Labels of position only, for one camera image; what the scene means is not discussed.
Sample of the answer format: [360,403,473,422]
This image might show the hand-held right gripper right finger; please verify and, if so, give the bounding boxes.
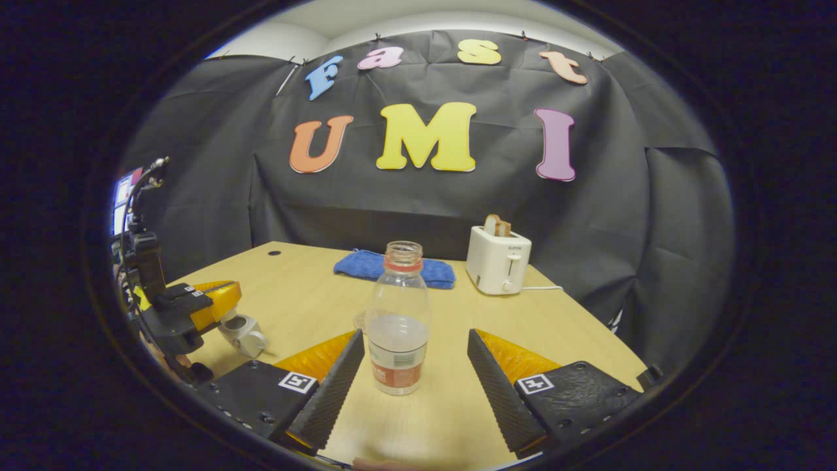
[467,328,645,461]

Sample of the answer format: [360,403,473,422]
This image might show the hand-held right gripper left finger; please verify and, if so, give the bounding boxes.
[195,328,366,457]

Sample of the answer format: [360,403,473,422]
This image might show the white porcelain teacup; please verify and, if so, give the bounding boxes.
[218,313,269,358]

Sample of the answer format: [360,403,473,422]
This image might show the clear plastic water bottle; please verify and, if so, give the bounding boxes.
[365,241,432,396]

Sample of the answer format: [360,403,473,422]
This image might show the computer monitor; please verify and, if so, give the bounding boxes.
[112,167,145,236]

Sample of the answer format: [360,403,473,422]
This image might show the white toaster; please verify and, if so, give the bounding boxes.
[466,226,532,296]

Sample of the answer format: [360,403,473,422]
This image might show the blue towel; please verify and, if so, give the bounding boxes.
[333,249,456,290]

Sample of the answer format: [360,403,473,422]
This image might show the black backdrop cloth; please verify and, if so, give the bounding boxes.
[121,29,736,374]

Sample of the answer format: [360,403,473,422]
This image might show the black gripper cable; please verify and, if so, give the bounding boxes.
[120,156,171,230]

